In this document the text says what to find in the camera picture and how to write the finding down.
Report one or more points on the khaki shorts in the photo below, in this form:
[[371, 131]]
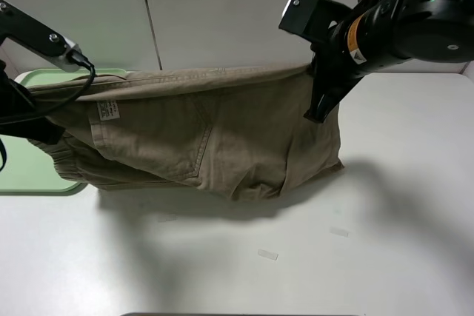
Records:
[[237, 132]]

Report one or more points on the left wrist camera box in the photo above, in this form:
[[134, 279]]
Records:
[[41, 40]]

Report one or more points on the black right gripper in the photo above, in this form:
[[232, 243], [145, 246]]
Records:
[[334, 74]]

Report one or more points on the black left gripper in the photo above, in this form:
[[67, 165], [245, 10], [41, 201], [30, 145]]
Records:
[[17, 100]]

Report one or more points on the green plastic tray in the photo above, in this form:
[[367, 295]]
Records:
[[30, 171]]

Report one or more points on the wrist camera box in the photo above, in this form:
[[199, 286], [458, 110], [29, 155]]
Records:
[[41, 40], [311, 19]]

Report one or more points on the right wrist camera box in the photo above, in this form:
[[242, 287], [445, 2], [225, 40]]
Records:
[[311, 19]]

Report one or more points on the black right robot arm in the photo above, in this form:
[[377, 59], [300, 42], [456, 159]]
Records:
[[377, 34]]

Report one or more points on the clear tape piece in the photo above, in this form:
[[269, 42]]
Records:
[[267, 254], [339, 232]]

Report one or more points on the clear tape piece near front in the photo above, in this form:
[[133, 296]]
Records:
[[267, 254]]

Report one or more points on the clear tape piece front right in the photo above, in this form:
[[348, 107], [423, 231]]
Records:
[[339, 232]]

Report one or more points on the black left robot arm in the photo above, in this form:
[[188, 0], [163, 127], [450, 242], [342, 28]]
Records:
[[17, 100]]

